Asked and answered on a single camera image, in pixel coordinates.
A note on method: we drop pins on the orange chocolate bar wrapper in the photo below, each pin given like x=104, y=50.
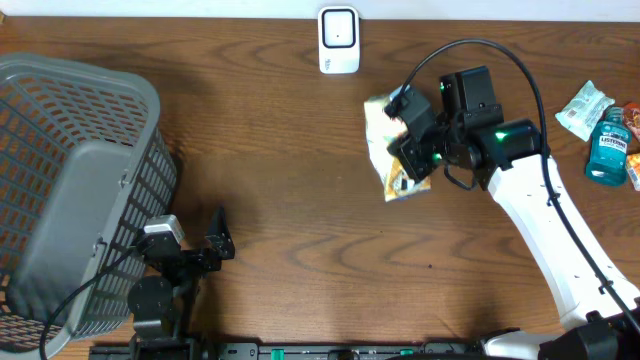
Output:
x=631, y=119

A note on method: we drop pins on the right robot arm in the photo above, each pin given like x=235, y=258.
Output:
x=598, y=307

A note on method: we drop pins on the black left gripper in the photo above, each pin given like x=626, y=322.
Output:
x=220, y=236

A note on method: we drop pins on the grey plastic mesh basket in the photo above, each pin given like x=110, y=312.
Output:
x=83, y=168

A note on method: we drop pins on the blue mouthwash bottle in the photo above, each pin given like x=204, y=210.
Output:
x=610, y=141

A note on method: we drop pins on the mint green wipes pack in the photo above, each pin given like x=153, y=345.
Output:
x=584, y=111

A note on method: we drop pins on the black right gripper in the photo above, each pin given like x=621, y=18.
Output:
x=409, y=149

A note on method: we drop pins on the yellow snack chip bag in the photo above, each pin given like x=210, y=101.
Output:
x=381, y=131

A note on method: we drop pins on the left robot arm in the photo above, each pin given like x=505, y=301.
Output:
x=162, y=304

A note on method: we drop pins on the small orange snack pack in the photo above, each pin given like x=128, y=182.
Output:
x=633, y=170

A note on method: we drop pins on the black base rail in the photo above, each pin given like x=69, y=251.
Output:
x=253, y=351

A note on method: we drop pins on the white barcode scanner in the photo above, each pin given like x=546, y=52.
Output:
x=338, y=40

